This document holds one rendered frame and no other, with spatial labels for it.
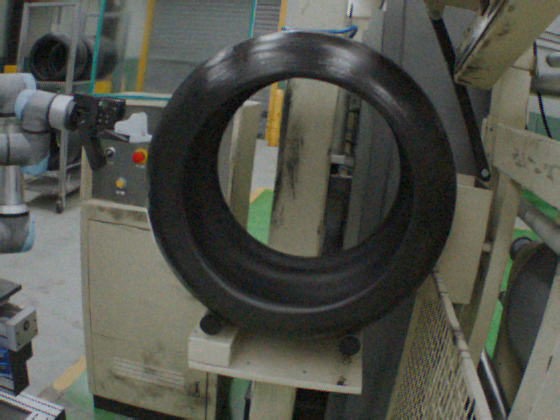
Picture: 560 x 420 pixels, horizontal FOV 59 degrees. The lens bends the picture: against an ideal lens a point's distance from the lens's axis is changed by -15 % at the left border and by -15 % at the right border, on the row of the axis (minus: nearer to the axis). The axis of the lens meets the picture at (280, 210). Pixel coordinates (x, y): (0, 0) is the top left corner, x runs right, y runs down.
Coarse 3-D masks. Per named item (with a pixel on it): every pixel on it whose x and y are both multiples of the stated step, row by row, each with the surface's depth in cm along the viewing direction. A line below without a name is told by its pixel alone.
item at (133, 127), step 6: (132, 114) 110; (132, 120) 110; (138, 120) 110; (120, 126) 111; (126, 126) 111; (132, 126) 111; (138, 126) 111; (120, 132) 111; (126, 132) 111; (132, 132) 111; (138, 132) 111; (132, 138) 111; (138, 138) 111; (144, 138) 111; (150, 138) 112
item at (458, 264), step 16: (464, 176) 146; (464, 192) 129; (480, 192) 128; (464, 208) 130; (480, 208) 129; (464, 224) 131; (480, 224) 130; (448, 240) 132; (464, 240) 132; (480, 240) 131; (448, 256) 133; (464, 256) 133; (448, 272) 134; (464, 272) 133; (432, 288) 135; (448, 288) 135; (464, 288) 134
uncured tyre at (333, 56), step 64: (256, 64) 95; (320, 64) 93; (384, 64) 95; (192, 128) 98; (192, 192) 129; (448, 192) 98; (192, 256) 104; (256, 256) 133; (320, 256) 134; (384, 256) 128; (256, 320) 106; (320, 320) 104
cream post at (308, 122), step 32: (320, 0) 129; (288, 96) 136; (320, 96) 135; (288, 128) 138; (320, 128) 137; (288, 160) 140; (320, 160) 139; (288, 192) 141; (320, 192) 140; (288, 224) 143; (320, 224) 143; (256, 384) 155; (256, 416) 158; (288, 416) 157
